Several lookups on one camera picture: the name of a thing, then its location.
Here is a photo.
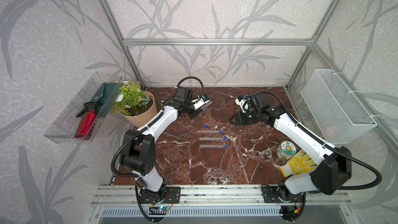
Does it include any white wire mesh basket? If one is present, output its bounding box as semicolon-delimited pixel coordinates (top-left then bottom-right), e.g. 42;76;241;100
301;69;377;145

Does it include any yellow work glove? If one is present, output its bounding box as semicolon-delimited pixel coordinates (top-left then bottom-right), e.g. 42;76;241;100
279;150;318;177

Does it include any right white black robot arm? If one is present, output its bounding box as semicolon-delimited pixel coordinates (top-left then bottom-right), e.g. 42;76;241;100
230;92;352;195

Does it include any terracotta pot with green plant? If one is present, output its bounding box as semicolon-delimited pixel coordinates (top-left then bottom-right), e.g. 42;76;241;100
111;81;158;128

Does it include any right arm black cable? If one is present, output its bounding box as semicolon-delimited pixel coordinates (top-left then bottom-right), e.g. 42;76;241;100
262;91;382;191

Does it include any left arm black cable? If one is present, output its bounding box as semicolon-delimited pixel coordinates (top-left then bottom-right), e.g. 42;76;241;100
111;76;205;177

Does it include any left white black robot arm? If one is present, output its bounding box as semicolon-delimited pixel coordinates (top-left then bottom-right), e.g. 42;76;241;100
112;87;211;192

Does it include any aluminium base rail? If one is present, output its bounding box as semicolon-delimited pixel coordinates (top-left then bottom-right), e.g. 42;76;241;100
90;185;352;207

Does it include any red spray bottle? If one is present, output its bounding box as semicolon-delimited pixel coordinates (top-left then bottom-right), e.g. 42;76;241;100
74;102;102;141

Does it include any clear plastic wall bin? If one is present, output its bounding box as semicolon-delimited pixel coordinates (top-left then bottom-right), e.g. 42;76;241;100
44;72;122;144

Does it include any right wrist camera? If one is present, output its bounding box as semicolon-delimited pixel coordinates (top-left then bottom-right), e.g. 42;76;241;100
235;95;251;113

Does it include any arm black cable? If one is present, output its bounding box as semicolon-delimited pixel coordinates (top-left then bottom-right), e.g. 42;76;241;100
262;91;382;191
111;76;205;177

